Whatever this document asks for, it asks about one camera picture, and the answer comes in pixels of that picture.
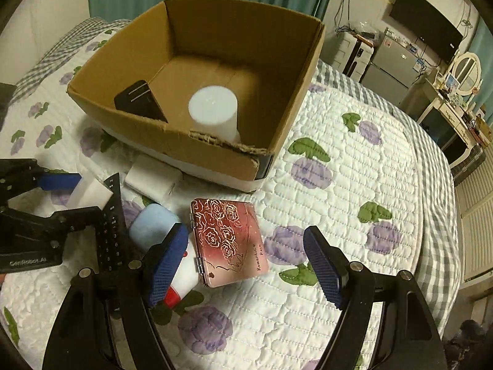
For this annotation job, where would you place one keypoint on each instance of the green curtain right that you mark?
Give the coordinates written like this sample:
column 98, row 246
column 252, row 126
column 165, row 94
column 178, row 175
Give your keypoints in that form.
column 482, row 46

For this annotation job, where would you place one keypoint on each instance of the pink rose-pattern case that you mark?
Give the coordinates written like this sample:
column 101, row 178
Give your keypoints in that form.
column 229, row 242

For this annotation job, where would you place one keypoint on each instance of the open cardboard box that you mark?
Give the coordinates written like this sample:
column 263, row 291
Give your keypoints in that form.
column 266, row 55

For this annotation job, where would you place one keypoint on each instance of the black power adapter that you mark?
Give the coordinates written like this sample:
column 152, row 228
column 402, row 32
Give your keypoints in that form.
column 138, row 99

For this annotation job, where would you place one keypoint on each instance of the white cylinder container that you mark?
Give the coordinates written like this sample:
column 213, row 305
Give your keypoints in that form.
column 213, row 110

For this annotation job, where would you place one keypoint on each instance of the white power adapter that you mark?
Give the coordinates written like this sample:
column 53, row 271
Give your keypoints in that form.
column 152, row 178

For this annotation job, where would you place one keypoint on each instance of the white louvered wardrobe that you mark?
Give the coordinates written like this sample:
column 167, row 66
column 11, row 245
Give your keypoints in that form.
column 475, row 206

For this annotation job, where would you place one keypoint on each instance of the white bottle red cap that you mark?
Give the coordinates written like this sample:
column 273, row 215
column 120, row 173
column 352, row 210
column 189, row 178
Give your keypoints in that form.
column 169, row 260

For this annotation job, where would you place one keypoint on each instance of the black wall television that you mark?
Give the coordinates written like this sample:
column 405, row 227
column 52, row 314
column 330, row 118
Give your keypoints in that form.
column 430, row 26

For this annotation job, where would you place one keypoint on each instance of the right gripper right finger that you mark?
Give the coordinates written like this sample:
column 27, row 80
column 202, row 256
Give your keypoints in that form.
column 407, row 335

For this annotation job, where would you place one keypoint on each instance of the black remote control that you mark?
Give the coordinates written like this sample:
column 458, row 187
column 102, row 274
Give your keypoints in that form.
column 111, row 234

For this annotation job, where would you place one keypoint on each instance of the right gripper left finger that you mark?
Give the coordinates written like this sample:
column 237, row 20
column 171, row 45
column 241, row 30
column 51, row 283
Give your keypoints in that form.
column 81, row 337

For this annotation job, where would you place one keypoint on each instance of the oval vanity mirror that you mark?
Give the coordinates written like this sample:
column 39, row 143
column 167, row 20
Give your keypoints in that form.
column 466, row 70

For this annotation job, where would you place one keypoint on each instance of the silver mini fridge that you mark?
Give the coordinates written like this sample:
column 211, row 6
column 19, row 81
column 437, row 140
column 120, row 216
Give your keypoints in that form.
column 392, row 70

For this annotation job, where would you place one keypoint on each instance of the floral quilted blanket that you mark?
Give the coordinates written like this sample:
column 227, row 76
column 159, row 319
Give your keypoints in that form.
column 281, row 320

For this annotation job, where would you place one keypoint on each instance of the white dressing table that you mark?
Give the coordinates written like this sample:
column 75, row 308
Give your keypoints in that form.
column 441, row 105

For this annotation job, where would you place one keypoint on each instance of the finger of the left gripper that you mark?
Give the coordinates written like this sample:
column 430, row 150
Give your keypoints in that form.
column 59, row 181

